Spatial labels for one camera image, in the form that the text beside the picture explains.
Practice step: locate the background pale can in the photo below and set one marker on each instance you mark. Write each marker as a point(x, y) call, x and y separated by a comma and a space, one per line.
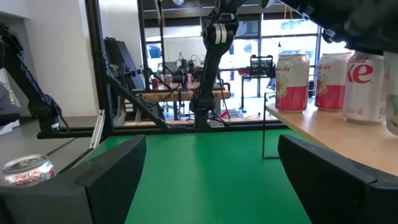
point(190, 78)
point(167, 80)

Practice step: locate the background wooden workbench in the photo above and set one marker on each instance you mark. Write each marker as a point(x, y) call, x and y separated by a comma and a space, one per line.
point(174, 95)

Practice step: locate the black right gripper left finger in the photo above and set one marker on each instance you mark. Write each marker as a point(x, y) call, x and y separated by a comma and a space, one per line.
point(93, 193)

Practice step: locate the white red Spindrift can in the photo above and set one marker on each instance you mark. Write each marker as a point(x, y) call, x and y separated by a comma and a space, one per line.
point(331, 81)
point(292, 82)

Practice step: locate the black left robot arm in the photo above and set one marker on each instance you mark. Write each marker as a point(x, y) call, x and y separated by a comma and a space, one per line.
point(214, 62)

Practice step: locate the background red can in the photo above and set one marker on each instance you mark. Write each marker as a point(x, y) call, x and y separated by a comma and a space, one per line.
point(155, 84)

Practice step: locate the small wooden shelf black legs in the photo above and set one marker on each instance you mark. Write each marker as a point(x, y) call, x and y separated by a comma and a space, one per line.
point(342, 140)

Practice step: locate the Diet Coke can large lettering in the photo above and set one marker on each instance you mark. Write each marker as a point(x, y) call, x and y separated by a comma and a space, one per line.
point(363, 90)

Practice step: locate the white aluminium profile strip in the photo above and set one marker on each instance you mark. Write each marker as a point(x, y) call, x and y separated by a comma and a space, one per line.
point(97, 130)

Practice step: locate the small red clip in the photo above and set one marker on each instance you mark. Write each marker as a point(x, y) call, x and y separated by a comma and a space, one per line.
point(224, 114)

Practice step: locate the large glass window front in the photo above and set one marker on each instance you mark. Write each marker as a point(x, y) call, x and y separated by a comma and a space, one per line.
point(289, 27)

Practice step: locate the Diet Coke can script lettering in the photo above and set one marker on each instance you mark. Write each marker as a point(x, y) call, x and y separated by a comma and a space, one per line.
point(28, 172)

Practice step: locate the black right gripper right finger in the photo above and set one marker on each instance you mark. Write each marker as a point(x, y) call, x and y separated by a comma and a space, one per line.
point(342, 193)

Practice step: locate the black leaning equipment rack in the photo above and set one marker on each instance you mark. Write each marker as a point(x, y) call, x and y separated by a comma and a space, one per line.
point(122, 60)

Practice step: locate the black plastic crate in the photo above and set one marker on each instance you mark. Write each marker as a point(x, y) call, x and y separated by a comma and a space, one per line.
point(261, 66)

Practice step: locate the background black desk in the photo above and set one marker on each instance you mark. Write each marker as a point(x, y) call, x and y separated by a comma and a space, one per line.
point(242, 93)

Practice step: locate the background black robot arm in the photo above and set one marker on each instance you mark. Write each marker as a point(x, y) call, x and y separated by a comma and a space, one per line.
point(31, 87)

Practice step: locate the black aluminium table frame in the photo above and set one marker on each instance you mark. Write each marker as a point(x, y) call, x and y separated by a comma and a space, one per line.
point(96, 62)

